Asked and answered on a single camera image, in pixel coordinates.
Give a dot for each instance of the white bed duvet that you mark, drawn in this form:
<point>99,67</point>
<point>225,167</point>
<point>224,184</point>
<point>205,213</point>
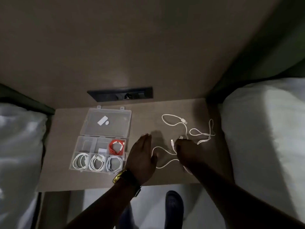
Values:
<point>19,152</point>
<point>262,140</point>

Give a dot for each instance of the person's left hand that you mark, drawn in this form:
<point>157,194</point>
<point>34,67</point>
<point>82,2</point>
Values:
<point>140,157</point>

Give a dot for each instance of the person's right hand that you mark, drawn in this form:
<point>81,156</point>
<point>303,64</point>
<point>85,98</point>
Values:
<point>189,153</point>

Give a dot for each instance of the black wall socket panel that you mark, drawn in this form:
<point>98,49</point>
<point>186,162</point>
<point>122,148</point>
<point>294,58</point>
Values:
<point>107,94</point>

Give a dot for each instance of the dark green headboard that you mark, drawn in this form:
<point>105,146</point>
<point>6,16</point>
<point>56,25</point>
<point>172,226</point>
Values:
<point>23,102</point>
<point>274,57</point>

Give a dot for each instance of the clear plastic organizer box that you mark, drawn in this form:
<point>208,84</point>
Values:
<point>119,126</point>

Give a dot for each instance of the person's left forearm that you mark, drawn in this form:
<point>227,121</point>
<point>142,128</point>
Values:
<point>102,207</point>

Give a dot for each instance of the small white adapter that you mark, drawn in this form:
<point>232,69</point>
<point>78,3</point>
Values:
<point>102,151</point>

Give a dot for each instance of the person's right forearm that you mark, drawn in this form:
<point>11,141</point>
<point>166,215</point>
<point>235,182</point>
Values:
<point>238,202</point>

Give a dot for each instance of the black and gold wristwatch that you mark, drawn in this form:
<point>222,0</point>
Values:
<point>128,177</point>

